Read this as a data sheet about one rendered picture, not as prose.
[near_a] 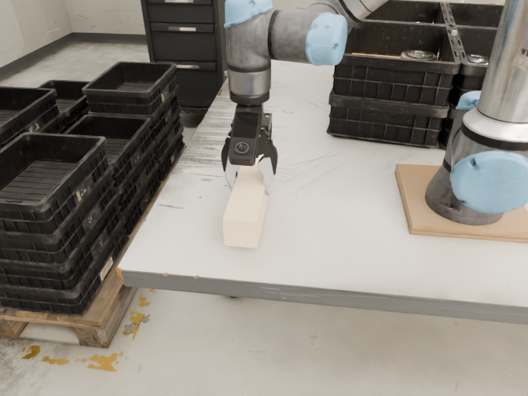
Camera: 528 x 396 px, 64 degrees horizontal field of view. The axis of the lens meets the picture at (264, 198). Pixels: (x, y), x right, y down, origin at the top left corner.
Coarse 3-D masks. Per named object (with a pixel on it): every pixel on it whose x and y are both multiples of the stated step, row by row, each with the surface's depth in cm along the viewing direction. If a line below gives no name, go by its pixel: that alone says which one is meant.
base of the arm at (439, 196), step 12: (444, 156) 82; (444, 168) 82; (432, 180) 86; (444, 180) 81; (432, 192) 84; (444, 192) 81; (432, 204) 84; (444, 204) 82; (456, 204) 80; (444, 216) 82; (456, 216) 80; (468, 216) 79; (480, 216) 79; (492, 216) 79
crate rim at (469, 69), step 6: (456, 30) 123; (480, 30) 125; (486, 30) 124; (492, 30) 124; (456, 36) 117; (456, 42) 111; (462, 48) 107; (462, 54) 102; (462, 60) 98; (462, 66) 97; (468, 66) 96; (474, 66) 95; (480, 66) 95; (486, 66) 95; (462, 72) 97; (468, 72) 97; (474, 72) 96; (480, 72) 96
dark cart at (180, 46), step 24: (144, 0) 234; (168, 0) 233; (192, 0) 231; (216, 0) 230; (144, 24) 242; (168, 24) 240; (192, 24) 240; (216, 24) 237; (168, 48) 250; (192, 48) 248; (216, 48) 246; (192, 72) 256; (216, 72) 254; (192, 96) 265
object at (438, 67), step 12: (396, 24) 130; (408, 24) 129; (420, 24) 128; (432, 24) 128; (456, 48) 107; (348, 60) 103; (360, 60) 102; (372, 60) 101; (384, 60) 100; (396, 60) 100; (408, 60) 99; (420, 60) 99; (432, 60) 98; (456, 60) 98; (432, 72) 99; (444, 72) 98; (456, 72) 98
